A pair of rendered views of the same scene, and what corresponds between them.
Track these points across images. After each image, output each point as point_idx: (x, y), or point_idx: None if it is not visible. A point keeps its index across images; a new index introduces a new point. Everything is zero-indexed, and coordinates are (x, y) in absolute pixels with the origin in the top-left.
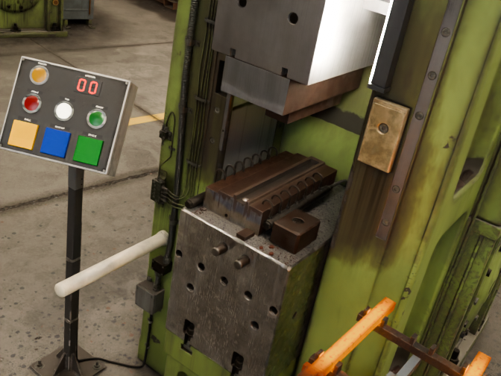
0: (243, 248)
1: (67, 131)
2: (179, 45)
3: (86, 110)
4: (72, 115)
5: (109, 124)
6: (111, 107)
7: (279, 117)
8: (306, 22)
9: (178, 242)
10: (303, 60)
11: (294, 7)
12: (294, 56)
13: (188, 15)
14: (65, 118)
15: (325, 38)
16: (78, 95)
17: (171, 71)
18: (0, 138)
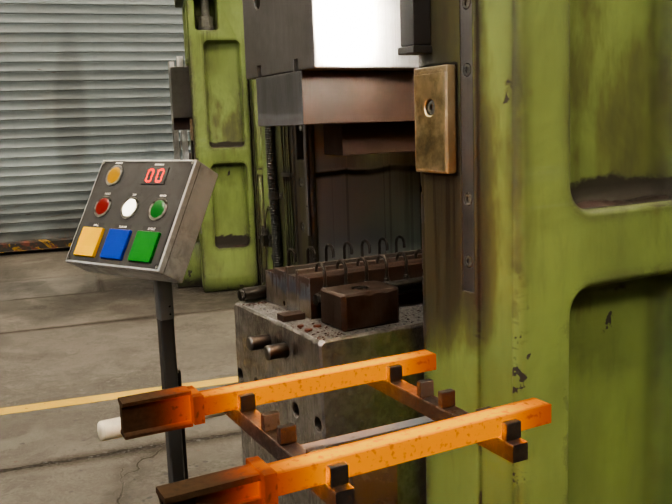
0: (281, 331)
1: (129, 229)
2: None
3: (149, 202)
4: (136, 210)
5: (169, 212)
6: (174, 193)
7: (335, 150)
8: None
9: (238, 356)
10: (306, 36)
11: None
12: (299, 37)
13: None
14: (128, 215)
15: (330, 1)
16: (145, 187)
17: (263, 153)
18: (69, 250)
